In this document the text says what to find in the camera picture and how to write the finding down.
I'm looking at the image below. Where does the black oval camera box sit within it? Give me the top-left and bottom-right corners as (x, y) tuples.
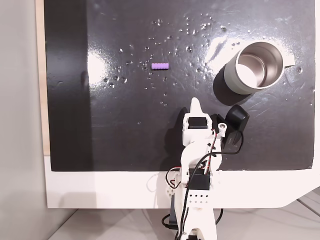
(211, 104), (251, 154)

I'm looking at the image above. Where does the black table mat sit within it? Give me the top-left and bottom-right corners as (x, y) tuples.
(43, 0), (316, 173)

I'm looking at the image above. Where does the black camera cable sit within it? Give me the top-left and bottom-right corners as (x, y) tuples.
(174, 131), (244, 240)

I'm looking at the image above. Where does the purple ribbed pen grip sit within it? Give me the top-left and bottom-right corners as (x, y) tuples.
(151, 62), (170, 71)

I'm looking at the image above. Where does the pale green steel mug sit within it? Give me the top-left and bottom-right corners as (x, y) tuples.
(223, 41), (296, 96)

